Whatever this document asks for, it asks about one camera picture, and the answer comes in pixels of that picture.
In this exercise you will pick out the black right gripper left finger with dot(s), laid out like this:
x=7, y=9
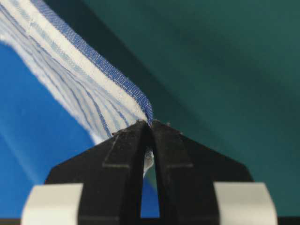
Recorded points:
x=101, y=186

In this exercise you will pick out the blue table cloth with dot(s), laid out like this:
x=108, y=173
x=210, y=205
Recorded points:
x=36, y=133

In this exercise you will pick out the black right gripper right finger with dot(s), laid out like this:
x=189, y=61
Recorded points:
x=199, y=186

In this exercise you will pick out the green backdrop cloth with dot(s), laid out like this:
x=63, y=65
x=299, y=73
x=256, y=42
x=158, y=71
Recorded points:
x=225, y=73

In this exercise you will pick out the blue white striped towel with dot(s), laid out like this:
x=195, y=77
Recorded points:
x=87, y=85

